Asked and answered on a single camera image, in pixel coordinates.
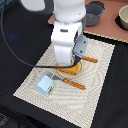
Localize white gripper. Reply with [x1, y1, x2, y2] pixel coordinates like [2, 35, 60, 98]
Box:
[51, 22, 88, 66]

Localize light blue milk carton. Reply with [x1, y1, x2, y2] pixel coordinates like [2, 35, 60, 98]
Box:
[35, 75, 54, 96]

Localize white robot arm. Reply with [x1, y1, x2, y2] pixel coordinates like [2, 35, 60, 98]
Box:
[19, 0, 87, 67]

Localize round beige plate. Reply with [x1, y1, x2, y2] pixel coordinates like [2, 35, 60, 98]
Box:
[57, 62, 83, 79]

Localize large grey pot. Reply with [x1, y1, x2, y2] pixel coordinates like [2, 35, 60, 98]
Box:
[85, 1, 106, 27]

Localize white woven placemat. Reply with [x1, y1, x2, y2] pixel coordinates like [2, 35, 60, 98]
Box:
[14, 39, 114, 128]

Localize beige bowl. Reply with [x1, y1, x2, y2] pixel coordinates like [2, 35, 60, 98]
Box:
[119, 5, 128, 30]

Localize knife with wooden handle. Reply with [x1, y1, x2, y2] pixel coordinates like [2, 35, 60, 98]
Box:
[82, 56, 98, 63]

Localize fork with wooden handle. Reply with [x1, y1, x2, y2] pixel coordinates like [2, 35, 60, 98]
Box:
[47, 72, 86, 90]

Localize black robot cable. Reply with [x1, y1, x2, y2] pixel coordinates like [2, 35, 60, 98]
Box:
[0, 3, 81, 70]

